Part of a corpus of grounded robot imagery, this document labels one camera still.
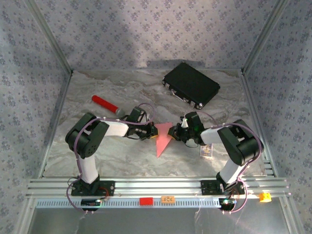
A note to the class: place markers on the black hard case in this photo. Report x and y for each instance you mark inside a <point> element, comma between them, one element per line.
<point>192,84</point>

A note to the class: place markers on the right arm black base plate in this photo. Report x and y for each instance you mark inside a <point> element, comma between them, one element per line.
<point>207,187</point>

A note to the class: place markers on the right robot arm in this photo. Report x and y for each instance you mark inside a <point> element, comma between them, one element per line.
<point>241,146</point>

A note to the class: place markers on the aluminium frame post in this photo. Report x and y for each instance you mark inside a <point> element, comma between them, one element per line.
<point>50,36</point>
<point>263,36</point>

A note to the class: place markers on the orange label tag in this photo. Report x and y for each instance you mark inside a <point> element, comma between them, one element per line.
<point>168,199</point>

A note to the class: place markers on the playing card box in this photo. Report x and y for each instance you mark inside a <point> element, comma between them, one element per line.
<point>206,152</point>

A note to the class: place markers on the pink paper sheet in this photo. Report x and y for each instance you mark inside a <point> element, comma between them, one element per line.
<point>162,136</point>

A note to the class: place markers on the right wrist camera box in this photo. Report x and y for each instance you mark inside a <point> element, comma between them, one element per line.
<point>184,123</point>

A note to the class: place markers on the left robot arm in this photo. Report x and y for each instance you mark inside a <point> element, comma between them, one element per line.
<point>87,141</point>

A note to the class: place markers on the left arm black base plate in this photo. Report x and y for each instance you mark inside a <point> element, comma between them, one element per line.
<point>109,187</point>

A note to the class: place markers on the aluminium side rail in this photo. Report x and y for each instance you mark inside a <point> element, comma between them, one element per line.
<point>255,109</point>
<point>56,122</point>

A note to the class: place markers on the orange yellow block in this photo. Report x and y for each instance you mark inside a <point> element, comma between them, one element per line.
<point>265,197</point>

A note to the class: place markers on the red cylinder marker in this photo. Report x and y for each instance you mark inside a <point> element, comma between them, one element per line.
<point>104,103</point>

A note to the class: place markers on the aluminium mounting rail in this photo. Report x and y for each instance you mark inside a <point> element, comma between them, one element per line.
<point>158,186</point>

